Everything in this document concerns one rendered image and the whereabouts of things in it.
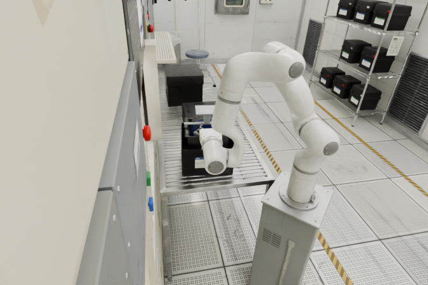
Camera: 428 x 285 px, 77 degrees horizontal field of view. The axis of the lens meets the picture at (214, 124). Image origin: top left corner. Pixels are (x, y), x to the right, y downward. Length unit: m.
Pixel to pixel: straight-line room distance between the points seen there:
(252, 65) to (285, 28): 5.19
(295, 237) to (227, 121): 0.71
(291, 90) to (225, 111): 0.26
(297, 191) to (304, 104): 0.46
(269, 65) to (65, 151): 0.79
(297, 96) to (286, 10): 5.04
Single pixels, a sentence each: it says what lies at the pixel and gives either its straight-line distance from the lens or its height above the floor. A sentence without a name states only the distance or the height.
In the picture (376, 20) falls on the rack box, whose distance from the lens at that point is 3.85.
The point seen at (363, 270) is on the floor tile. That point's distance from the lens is 2.30.
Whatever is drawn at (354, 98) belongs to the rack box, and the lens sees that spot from 4.07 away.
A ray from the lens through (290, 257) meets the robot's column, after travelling 1.57.
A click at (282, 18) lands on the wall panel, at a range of 6.03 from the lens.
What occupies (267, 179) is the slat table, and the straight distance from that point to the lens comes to 1.49.
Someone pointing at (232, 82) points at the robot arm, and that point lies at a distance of 0.92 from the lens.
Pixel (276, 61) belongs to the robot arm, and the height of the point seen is 1.47.
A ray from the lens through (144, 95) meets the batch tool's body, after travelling 1.43.
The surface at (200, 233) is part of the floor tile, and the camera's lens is 2.18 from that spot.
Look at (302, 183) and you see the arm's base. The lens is 1.32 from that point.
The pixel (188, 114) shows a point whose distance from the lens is 1.84.
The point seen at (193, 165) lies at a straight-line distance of 1.42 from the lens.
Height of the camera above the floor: 1.72
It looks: 30 degrees down
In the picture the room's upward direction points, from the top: 2 degrees clockwise
